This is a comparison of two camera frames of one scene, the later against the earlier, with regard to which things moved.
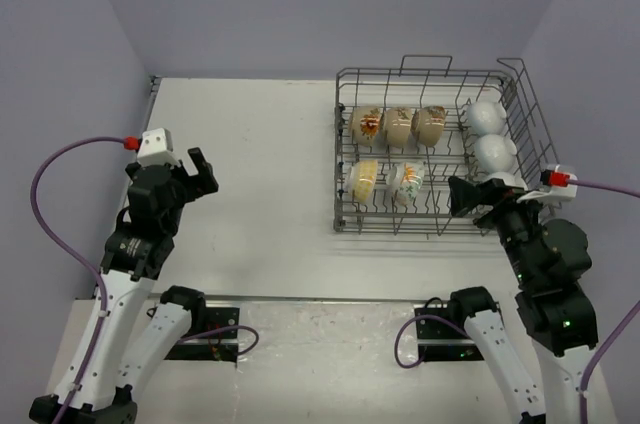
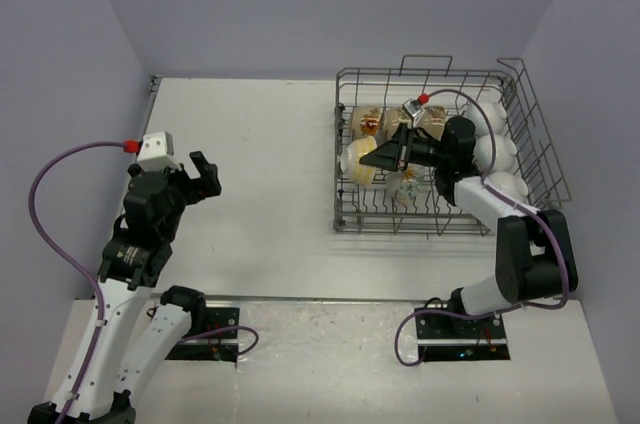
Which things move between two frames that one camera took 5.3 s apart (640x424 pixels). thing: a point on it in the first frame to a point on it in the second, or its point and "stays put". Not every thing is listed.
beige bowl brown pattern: (428, 123) stays put
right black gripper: (465, 194) to (388, 156)
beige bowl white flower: (398, 127) stays put
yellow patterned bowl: (362, 180) to (360, 173)
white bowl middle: (495, 153) stays put
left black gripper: (198, 185) stays put
